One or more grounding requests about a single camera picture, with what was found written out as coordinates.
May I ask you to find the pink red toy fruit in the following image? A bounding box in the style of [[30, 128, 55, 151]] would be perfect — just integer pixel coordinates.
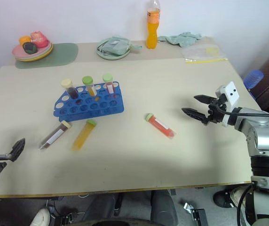
[[30, 31, 49, 48]]

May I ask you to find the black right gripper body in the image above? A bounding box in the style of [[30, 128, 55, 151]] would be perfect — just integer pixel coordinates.
[[205, 94, 228, 126]]

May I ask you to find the silver robot torso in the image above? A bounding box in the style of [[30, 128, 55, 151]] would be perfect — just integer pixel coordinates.
[[237, 180, 269, 226]]

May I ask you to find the crumpled pale green cloth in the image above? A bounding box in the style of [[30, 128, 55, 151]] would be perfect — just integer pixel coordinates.
[[158, 31, 203, 48]]

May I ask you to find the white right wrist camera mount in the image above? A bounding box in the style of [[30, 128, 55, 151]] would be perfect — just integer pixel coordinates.
[[214, 81, 240, 128]]

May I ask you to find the grey-green placemat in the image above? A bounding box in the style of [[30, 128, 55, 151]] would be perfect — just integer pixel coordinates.
[[15, 42, 79, 70]]

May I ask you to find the orange soda plastic bottle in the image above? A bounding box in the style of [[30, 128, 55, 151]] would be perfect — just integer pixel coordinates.
[[146, 0, 161, 50]]

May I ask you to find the pale green round plate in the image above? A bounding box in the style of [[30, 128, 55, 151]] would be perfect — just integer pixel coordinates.
[[96, 37, 133, 61]]

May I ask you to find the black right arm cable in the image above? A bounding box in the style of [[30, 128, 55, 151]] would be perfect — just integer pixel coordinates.
[[215, 103, 269, 129]]

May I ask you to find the black and green toy fruit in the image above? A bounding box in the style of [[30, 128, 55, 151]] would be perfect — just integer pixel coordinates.
[[23, 42, 39, 55]]

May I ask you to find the tube with dark liquid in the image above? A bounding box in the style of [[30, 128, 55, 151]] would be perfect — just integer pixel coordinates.
[[39, 120, 72, 151]]

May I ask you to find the dark grey rounded shape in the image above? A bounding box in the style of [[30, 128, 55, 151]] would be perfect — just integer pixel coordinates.
[[82, 190, 179, 226]]

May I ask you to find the pink plate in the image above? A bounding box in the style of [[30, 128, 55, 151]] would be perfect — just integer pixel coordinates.
[[11, 41, 53, 60]]

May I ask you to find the black box with metal bracket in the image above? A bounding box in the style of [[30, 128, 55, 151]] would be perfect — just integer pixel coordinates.
[[183, 202, 208, 226]]

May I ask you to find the white shoe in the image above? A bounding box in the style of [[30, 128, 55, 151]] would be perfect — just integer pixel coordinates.
[[29, 208, 51, 226]]

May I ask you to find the blue ribbed plastic bottle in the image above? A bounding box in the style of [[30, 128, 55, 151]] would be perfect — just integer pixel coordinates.
[[243, 70, 265, 90]]

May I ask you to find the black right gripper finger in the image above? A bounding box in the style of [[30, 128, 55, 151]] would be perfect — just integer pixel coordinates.
[[181, 107, 208, 125], [193, 94, 217, 105]]

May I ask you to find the clear plastic zip bag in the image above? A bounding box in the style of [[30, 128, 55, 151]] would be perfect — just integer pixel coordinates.
[[181, 44, 228, 65]]

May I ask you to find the yellow plate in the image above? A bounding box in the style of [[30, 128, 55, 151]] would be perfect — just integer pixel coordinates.
[[14, 44, 54, 63]]

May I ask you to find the orange toy fruit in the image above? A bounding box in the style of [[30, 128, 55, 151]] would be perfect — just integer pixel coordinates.
[[18, 35, 33, 46]]

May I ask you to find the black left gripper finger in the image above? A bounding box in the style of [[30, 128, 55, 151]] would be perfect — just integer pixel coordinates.
[[7, 137, 26, 163]]

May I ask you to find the black shoe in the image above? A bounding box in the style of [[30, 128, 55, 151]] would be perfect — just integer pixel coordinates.
[[213, 188, 240, 210]]

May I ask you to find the blue plastic test tube rack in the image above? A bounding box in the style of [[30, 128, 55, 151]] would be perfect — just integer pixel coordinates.
[[53, 81, 125, 122]]

